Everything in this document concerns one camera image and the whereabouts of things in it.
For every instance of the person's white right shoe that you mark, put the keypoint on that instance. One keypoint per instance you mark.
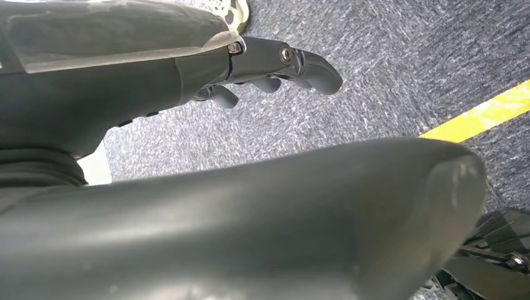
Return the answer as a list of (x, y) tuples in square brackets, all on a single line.
[(239, 14)]

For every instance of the black robot leg mechanism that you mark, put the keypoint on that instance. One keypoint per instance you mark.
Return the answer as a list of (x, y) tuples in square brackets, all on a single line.
[(497, 248)]

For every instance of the yellow floor tape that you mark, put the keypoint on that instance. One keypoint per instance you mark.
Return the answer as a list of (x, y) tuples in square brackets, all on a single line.
[(476, 116)]

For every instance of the white panel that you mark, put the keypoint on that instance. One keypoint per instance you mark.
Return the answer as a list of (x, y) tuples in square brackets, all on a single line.
[(97, 170)]

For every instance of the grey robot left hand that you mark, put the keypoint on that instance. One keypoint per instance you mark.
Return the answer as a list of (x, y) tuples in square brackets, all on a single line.
[(248, 232)]

